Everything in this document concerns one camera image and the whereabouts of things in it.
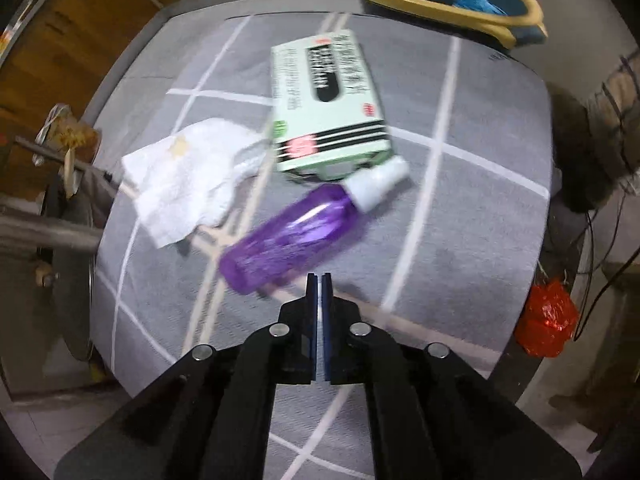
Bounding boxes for purple spray bottle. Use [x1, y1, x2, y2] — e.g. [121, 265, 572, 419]
[219, 155, 409, 295]

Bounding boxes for white paper tissue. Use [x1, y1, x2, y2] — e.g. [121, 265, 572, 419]
[122, 118, 269, 248]

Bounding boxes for green white medicine box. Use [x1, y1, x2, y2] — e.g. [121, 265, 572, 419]
[271, 29, 392, 181]

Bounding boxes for blue plastic bag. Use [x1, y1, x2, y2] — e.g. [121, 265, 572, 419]
[452, 0, 506, 16]

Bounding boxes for plaid sleeve forearm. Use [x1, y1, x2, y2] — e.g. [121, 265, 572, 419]
[586, 49, 639, 180]

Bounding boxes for wooden kitchen cabinets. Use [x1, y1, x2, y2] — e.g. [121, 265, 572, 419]
[1, 0, 179, 200]

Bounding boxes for orange red bag on floor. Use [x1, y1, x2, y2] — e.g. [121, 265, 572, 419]
[514, 280, 578, 359]

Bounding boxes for grey checked cloth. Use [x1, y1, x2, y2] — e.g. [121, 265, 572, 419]
[90, 11, 552, 479]

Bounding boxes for steel shelf rack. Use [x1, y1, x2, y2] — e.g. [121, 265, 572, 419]
[1, 136, 117, 254]

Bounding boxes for clear bag of snacks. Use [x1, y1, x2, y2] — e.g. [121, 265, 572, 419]
[35, 103, 102, 164]

